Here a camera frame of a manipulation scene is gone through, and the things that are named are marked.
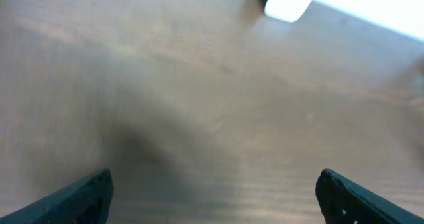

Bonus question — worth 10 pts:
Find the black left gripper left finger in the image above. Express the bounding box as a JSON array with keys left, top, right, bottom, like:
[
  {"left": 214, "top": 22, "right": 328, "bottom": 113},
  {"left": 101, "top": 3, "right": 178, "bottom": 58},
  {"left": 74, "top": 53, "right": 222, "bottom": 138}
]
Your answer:
[{"left": 1, "top": 168, "right": 114, "bottom": 224}]

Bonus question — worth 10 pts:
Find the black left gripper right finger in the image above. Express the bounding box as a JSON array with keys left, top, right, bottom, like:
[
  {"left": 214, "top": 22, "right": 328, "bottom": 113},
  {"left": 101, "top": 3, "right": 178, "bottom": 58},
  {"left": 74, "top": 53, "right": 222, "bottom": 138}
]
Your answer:
[{"left": 315, "top": 168, "right": 423, "bottom": 224}]

